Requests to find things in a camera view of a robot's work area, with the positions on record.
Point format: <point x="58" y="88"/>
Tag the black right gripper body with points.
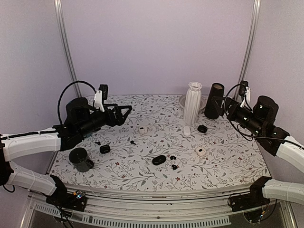
<point x="234" y="115"/>

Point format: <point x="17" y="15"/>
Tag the white closed earbud case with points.
<point x="142" y="130"/>

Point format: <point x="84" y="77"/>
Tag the black square earbud case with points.
<point x="104" y="149"/>

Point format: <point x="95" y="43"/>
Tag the right aluminium corner post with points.
<point x="250" y="39"/>

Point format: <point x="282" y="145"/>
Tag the left aluminium corner post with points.
<point x="64" y="39"/>

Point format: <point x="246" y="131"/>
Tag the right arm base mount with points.
<point x="253" y="199"/>

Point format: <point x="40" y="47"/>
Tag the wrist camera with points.
<point x="100" y="95"/>
<point x="245" y="94"/>

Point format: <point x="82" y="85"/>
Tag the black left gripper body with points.
<point x="112" y="121"/>

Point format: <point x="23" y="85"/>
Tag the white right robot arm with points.
<point x="275" y="140"/>

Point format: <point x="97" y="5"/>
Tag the white ribbed vase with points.
<point x="192" y="103"/>

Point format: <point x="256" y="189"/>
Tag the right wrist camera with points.
<point x="245" y="94"/>

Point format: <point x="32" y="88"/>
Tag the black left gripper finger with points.
<point x="121" y="107"/>
<point x="122" y="116"/>

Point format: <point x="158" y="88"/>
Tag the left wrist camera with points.
<point x="100" y="95"/>

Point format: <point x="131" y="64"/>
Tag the aluminium front rail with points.
<point x="107" y="208"/>

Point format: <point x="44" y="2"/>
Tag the white earbud case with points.
<point x="186" y="131"/>
<point x="142" y="130"/>

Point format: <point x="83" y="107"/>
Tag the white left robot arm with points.
<point x="82" y="120"/>

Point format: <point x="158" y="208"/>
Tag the aluminium corner post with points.
<point x="64" y="39"/>
<point x="250" y="39"/>

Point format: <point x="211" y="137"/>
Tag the black tapered vase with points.
<point x="217" y="89"/>

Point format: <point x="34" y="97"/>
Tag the black mug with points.
<point x="80" y="160"/>

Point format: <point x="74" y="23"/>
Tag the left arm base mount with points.
<point x="62" y="199"/>

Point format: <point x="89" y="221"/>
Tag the black oval earbud case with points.
<point x="159" y="160"/>

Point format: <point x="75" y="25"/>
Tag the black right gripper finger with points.
<point x="220" y="99"/>
<point x="220" y="108"/>

